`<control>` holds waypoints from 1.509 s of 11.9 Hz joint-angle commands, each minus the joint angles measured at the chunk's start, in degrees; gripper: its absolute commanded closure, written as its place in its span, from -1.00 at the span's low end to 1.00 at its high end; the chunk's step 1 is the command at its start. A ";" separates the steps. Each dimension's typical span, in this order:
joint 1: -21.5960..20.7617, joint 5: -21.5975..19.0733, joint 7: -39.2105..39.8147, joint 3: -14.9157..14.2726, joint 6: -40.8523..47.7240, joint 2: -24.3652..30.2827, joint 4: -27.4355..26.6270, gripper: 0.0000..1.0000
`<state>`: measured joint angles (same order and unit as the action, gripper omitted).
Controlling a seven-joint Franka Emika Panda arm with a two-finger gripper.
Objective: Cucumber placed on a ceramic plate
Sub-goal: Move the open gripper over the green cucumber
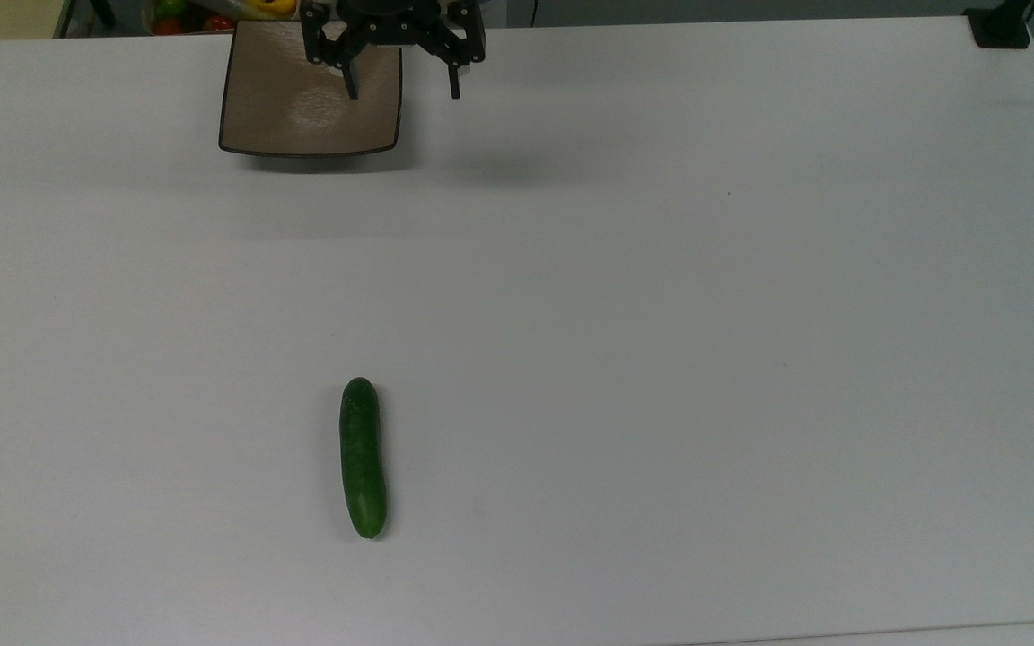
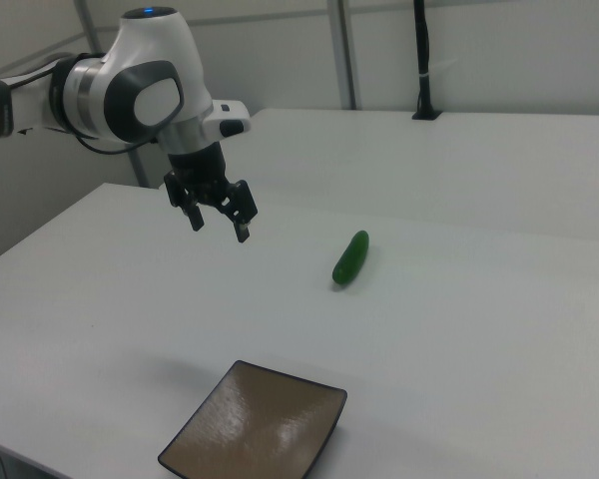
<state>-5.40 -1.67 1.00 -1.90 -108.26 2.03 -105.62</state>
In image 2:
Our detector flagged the green cucumber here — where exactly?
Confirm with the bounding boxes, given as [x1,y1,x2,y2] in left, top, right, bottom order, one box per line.
[331,230,370,287]

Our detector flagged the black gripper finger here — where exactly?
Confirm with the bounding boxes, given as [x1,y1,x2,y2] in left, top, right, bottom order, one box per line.
[217,179,259,244]
[163,170,206,233]

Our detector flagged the square brown ceramic plate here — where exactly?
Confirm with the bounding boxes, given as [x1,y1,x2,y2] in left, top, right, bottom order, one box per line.
[157,359,349,479]

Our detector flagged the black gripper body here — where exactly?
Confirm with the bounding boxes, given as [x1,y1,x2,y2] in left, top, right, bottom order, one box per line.
[168,140,233,207]

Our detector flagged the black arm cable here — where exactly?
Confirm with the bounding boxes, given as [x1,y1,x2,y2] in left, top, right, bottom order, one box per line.
[0,52,162,156]

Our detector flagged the black camera stand pole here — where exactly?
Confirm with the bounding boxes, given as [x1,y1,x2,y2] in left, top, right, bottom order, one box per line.
[410,0,442,122]

